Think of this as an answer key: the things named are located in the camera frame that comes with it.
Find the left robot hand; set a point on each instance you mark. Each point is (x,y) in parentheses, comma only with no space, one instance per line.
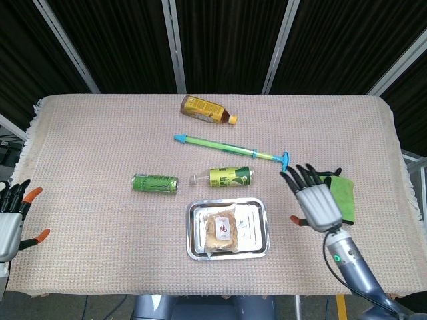
(10,233)

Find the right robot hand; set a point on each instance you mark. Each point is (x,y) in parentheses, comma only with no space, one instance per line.
(318,206)

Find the packaged snack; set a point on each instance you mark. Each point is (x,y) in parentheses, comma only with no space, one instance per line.
(221,230)

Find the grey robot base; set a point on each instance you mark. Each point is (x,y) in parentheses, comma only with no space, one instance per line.
(200,310)

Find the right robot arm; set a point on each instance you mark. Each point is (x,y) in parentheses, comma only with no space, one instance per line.
(353,266)

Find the stainless steel tray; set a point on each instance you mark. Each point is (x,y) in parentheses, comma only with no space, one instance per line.
(257,233)

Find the green cloth with black trim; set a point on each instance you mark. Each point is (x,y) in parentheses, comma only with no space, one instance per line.
(343,196)

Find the beige woven tablecloth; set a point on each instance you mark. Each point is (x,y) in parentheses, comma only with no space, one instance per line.
(100,233)

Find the green label clear plastic bottle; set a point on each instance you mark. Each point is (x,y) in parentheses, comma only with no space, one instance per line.
(230,177)

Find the green blue toy water pump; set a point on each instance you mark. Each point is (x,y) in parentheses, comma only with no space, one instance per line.
(217,145)

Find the yellow label tea bottle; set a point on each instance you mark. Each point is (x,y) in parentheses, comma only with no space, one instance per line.
(203,109)

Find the green energy drink can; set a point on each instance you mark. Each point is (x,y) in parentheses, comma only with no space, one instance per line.
(155,184)

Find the grey side frame rail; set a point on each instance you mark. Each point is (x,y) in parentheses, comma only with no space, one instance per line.
(10,126)

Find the white side frame rail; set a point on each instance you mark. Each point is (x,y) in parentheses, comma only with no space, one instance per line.
(413,156)

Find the grey aluminium frame post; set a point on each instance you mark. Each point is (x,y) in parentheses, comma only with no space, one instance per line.
(280,46)
(67,46)
(400,66)
(174,46)

